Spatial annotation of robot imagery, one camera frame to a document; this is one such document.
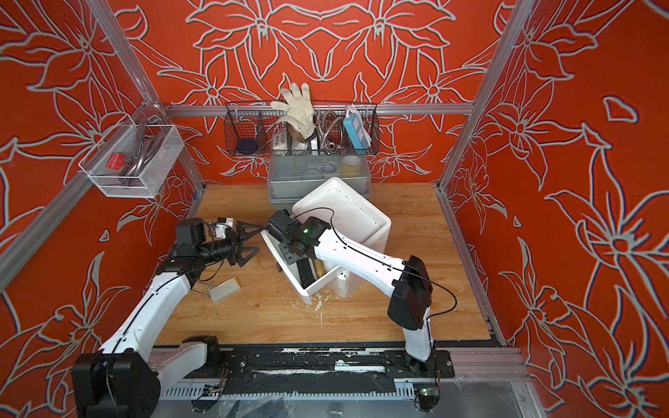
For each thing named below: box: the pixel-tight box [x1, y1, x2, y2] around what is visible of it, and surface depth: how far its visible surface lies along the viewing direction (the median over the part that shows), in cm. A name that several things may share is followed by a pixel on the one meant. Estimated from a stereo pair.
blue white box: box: [343, 105, 372, 151], surface depth 89 cm
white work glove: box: [270, 82, 317, 142], surface depth 90 cm
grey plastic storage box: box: [267, 154, 372, 210], surface depth 102 cm
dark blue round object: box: [236, 138, 257, 155], surface depth 102 cm
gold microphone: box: [312, 258, 327, 279], surface depth 76 cm
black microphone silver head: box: [296, 257, 316, 290], surface depth 74 cm
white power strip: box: [271, 130, 289, 151], surface depth 95 cm
